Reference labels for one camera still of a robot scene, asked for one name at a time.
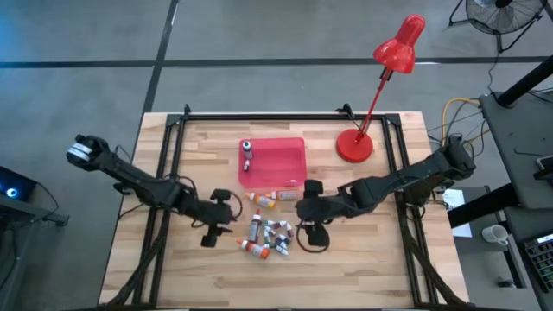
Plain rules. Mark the white mug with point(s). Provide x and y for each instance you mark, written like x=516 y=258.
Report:
x=493 y=234

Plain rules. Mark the black backlit keyboard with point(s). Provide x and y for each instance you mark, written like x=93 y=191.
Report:
x=542 y=259

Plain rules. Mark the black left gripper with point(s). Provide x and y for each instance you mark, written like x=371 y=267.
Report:
x=214 y=212

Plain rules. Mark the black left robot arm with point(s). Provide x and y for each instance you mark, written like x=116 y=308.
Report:
x=129 y=175

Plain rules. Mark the black floor fan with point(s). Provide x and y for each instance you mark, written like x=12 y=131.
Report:
x=501 y=17

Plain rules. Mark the white paper sheet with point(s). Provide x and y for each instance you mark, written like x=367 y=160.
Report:
x=455 y=201

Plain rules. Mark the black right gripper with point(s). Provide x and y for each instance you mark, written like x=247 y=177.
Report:
x=322 y=208

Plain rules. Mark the black aluminium table frame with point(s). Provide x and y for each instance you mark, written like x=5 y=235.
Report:
x=281 y=116

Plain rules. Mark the red desk lamp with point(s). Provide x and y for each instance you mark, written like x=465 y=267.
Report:
x=354 y=147

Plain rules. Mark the black clamp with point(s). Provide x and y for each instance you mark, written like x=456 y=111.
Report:
x=187 y=109
x=345 y=109

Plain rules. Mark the black device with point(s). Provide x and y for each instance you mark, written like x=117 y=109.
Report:
x=545 y=166

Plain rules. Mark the large yellow coloring bottle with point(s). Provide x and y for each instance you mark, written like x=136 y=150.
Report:
x=285 y=195

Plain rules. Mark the gray metal stand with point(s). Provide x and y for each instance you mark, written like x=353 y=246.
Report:
x=26 y=211

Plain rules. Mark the large dark red coloring bottle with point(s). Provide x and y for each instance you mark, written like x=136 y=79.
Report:
x=255 y=227

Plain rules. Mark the dark gray desk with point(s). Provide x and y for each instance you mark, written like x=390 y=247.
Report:
x=531 y=276

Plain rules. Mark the small green dropper bottle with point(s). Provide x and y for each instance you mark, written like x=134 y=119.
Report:
x=266 y=237
x=269 y=223

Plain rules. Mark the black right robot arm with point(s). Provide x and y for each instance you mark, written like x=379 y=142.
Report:
x=410 y=175

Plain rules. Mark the small black object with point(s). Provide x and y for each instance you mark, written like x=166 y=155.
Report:
x=505 y=283

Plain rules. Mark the black computer with blue light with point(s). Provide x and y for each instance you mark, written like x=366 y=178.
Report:
x=21 y=183

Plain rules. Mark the black table leg bar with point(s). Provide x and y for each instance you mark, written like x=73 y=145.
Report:
x=479 y=211

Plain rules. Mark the gray side table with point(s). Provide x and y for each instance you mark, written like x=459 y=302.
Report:
x=514 y=138

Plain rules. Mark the pink translucent plastic bin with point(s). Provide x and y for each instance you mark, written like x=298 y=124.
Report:
x=276 y=164

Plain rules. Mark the large dark green coloring bottle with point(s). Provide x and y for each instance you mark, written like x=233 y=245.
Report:
x=247 y=149

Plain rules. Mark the black pole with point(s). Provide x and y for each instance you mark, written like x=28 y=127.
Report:
x=527 y=80

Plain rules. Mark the small gray dropper bottle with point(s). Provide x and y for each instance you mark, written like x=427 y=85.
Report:
x=246 y=166

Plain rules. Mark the black and white marker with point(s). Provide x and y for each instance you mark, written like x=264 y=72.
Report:
x=281 y=249

